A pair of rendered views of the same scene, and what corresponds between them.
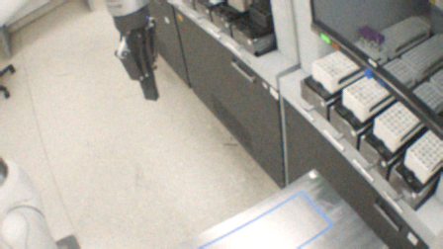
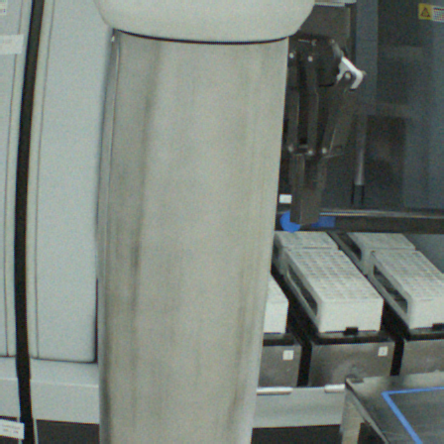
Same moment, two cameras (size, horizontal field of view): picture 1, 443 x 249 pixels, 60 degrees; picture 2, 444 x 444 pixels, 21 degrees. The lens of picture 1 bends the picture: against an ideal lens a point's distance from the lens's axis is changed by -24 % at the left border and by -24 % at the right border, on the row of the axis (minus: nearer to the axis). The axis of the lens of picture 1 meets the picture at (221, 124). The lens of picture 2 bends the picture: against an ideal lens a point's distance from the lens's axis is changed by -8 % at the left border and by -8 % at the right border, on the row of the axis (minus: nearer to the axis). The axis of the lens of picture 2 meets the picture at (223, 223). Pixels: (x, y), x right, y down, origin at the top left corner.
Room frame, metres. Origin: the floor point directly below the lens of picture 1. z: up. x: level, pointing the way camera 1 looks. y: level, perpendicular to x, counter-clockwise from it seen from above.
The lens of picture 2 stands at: (0.60, 1.38, 1.41)
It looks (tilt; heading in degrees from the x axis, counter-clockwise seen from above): 14 degrees down; 282
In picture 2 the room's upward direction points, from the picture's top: 4 degrees clockwise
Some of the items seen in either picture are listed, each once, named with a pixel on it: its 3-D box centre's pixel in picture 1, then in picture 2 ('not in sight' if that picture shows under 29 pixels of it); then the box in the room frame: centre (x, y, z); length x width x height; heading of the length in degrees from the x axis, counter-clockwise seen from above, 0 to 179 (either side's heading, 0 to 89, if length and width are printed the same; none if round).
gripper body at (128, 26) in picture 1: (133, 25); (313, 41); (0.79, 0.13, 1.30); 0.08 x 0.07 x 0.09; 148
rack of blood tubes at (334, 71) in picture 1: (352, 63); not in sight; (1.13, -0.45, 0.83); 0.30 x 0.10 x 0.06; 112
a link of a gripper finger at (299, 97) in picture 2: (142, 47); (301, 100); (0.80, 0.12, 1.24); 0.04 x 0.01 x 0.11; 58
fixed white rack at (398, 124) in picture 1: (411, 115); (331, 292); (0.84, -0.57, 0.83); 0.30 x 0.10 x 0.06; 112
